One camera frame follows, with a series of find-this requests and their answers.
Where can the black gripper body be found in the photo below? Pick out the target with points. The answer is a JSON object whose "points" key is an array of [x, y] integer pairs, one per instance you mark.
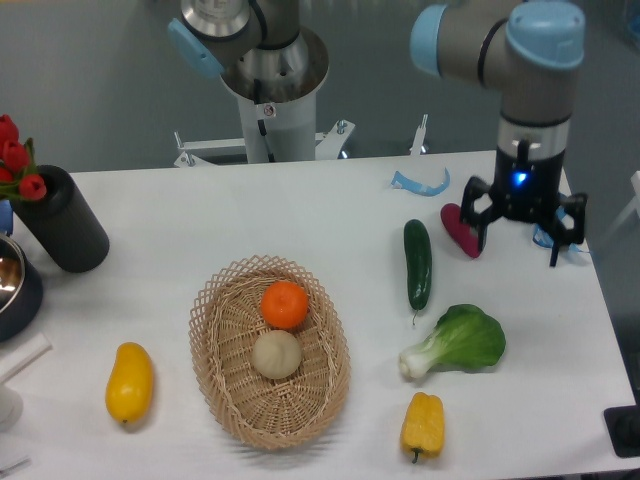
{"points": [[528, 167]]}

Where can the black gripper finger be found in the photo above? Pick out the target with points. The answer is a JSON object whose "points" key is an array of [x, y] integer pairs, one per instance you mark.
{"points": [[575, 206], [479, 221]]}

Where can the yellow bell pepper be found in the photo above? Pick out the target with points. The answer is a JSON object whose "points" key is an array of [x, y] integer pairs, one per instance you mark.
{"points": [[423, 429]]}

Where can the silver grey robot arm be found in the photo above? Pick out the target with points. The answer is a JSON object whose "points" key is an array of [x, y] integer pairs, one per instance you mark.
{"points": [[529, 51]]}

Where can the tangled blue tape ribbon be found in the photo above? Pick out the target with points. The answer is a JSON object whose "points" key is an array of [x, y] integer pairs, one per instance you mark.
{"points": [[542, 239]]}

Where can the purple sweet potato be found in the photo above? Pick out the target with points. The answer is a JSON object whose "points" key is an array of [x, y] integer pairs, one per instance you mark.
{"points": [[462, 234]]}

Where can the blue tape strip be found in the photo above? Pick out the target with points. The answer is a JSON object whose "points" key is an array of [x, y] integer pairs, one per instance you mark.
{"points": [[400, 181]]}

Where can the green cucumber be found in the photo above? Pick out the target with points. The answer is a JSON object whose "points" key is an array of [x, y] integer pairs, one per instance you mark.
{"points": [[419, 265]]}

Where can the green bok choy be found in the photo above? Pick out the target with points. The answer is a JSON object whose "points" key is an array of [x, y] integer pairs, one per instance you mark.
{"points": [[464, 337]]}

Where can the black device at edge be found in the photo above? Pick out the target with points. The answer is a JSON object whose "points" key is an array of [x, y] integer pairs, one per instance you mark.
{"points": [[623, 428]]}

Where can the orange fruit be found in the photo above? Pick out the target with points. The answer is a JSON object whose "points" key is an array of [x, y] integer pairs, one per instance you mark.
{"points": [[284, 305]]}

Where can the woven wicker basket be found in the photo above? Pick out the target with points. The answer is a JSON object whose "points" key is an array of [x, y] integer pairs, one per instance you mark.
{"points": [[270, 387]]}

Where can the white steamed bun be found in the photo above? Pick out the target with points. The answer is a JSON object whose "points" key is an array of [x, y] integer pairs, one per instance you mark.
{"points": [[276, 354]]}

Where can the yellow mango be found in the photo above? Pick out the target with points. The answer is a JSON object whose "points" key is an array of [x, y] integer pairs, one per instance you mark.
{"points": [[129, 390]]}

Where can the black cylindrical vase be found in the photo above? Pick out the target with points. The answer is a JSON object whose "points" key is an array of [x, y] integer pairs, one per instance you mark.
{"points": [[64, 223]]}

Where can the red tulip bouquet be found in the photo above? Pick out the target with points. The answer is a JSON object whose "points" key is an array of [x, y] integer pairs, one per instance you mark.
{"points": [[20, 179]]}

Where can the dark metal bowl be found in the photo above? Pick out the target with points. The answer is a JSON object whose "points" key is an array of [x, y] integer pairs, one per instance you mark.
{"points": [[21, 290]]}

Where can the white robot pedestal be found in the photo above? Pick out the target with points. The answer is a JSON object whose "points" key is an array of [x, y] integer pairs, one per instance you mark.
{"points": [[279, 132]]}

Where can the white metal base frame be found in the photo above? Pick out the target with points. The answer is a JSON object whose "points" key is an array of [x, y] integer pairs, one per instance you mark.
{"points": [[334, 144]]}

